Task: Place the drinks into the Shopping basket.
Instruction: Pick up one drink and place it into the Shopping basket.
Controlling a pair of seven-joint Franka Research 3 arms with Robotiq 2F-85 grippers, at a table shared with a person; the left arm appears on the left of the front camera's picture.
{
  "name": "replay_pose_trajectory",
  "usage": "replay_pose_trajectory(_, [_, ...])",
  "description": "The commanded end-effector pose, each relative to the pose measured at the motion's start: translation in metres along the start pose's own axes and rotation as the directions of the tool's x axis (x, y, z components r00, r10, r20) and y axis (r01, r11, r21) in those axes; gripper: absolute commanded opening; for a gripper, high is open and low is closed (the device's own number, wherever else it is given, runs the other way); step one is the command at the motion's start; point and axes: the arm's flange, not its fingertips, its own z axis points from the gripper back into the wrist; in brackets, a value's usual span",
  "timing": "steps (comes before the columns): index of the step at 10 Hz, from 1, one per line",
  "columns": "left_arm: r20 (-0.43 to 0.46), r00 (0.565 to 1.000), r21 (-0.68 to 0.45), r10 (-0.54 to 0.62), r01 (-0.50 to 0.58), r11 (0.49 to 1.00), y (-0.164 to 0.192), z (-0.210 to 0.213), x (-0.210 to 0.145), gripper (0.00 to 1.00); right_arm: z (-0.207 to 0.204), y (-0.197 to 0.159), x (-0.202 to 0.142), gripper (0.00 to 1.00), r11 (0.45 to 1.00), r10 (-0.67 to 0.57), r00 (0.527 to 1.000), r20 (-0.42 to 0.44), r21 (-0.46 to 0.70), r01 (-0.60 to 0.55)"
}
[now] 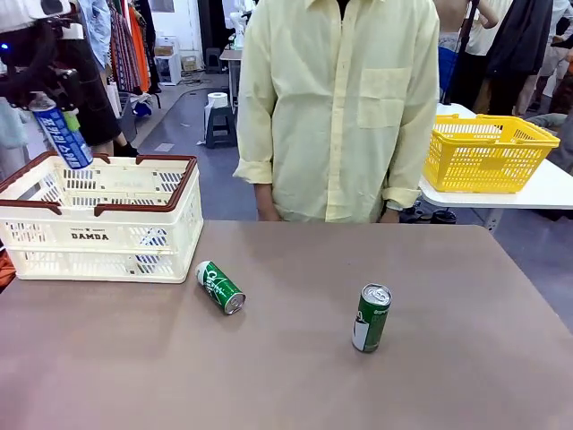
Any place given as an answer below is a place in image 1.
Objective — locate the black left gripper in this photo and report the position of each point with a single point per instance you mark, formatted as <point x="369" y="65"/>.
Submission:
<point x="65" y="87"/>

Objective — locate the white and green drink can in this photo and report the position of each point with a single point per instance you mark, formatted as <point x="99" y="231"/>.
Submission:
<point x="217" y="284"/>

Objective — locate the dark green drink can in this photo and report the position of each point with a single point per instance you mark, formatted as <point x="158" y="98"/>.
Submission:
<point x="371" y="322"/>

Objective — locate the person's right forearm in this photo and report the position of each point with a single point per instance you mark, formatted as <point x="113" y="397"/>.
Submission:
<point x="266" y="203"/>

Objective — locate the person's left forearm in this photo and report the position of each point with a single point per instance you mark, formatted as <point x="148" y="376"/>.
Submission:
<point x="389" y="216"/>

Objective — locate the yellow plastic shopping basket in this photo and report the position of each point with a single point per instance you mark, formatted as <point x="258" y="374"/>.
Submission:
<point x="490" y="163"/>

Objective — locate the mannequin with maroon apron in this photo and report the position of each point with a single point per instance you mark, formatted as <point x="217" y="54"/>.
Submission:
<point x="100" y="116"/>

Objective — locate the black metal chair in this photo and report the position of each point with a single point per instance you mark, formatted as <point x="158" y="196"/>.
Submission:
<point x="130" y="116"/>

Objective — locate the light blue fuzzy garment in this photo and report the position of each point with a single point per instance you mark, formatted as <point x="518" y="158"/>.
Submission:
<point x="11" y="125"/>

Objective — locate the blue bag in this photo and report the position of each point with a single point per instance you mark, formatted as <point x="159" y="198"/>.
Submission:
<point x="142" y="109"/>

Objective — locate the striped hanging garments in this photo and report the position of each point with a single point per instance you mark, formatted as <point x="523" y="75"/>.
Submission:
<point x="123" y="49"/>

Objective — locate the light denim shirt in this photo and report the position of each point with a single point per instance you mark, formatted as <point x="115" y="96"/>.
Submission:
<point x="97" y="31"/>

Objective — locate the orange hanging garment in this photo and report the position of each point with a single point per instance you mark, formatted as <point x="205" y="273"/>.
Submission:
<point x="139" y="49"/>

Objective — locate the white cabinet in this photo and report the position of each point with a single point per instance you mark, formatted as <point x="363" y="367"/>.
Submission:
<point x="168" y="67"/>

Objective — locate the brown cardboard box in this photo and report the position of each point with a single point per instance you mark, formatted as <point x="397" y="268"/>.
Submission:
<point x="189" y="63"/>

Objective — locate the blue and white drink can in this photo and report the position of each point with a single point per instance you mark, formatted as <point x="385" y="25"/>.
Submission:
<point x="150" y="237"/>

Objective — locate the white toilet paper roll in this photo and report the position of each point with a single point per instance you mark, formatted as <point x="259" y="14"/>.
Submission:
<point x="218" y="100"/>

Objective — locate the grey step stool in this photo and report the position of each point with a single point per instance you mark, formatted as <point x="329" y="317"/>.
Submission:
<point x="219" y="127"/>

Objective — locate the orange cloth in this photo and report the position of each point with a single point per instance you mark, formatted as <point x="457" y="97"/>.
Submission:
<point x="5" y="271"/>

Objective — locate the person in yellow shirt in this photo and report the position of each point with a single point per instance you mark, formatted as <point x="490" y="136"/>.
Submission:
<point x="336" y="112"/>

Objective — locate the silver wristwatch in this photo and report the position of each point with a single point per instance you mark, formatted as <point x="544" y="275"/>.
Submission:
<point x="395" y="205"/>

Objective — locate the blue and grey draped skirt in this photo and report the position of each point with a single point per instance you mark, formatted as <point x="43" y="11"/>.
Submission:
<point x="447" y="67"/>

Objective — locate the black caster wheel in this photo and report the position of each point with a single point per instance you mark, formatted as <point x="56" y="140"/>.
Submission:
<point x="444" y="217"/>

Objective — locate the bare torso mannequin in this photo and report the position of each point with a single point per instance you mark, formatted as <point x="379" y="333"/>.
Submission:
<point x="452" y="18"/>

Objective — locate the black stand pole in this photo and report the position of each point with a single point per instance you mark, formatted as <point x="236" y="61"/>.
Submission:
<point x="465" y="36"/>

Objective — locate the black hanging garment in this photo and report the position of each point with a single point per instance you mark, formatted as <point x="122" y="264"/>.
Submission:
<point x="519" y="40"/>

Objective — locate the white side table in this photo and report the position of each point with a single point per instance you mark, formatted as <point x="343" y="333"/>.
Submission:
<point x="537" y="188"/>

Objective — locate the person in grey clothes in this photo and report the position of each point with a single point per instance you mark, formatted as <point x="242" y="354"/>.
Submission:
<point x="561" y="134"/>

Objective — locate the person in white shirt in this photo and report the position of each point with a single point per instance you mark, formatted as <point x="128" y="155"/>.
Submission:
<point x="561" y="22"/>

